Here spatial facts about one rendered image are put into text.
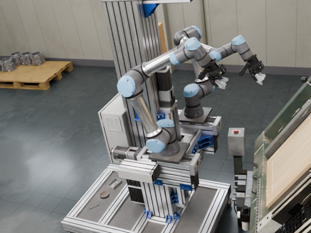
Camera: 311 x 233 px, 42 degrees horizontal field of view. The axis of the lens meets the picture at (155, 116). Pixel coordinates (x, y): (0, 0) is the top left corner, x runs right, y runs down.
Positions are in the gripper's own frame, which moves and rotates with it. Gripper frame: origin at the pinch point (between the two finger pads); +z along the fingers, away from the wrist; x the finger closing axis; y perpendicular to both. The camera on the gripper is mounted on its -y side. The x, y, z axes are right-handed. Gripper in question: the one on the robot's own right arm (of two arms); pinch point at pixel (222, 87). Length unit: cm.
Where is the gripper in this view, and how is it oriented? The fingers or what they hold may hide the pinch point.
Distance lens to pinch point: 230.8
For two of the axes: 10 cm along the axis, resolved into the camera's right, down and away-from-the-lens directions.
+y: 6.8, -1.2, -7.2
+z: 6.1, 6.3, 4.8
